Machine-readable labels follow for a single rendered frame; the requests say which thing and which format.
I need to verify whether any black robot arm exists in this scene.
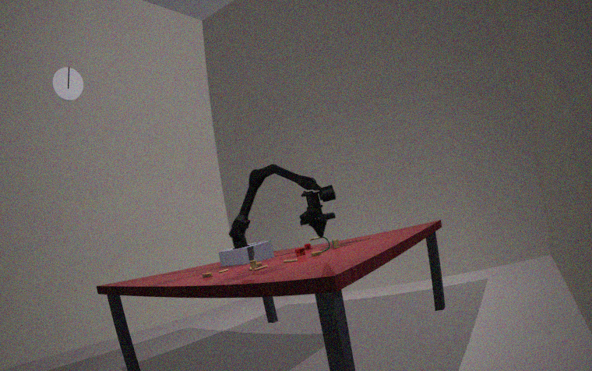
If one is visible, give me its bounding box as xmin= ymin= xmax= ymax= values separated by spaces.
xmin=229 ymin=164 xmax=336 ymax=249

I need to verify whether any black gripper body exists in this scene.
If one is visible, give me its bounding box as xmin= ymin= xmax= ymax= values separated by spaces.
xmin=300 ymin=203 xmax=335 ymax=226

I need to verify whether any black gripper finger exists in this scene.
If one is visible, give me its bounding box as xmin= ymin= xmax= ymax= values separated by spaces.
xmin=309 ymin=224 xmax=320 ymax=237
xmin=315 ymin=221 xmax=328 ymax=238

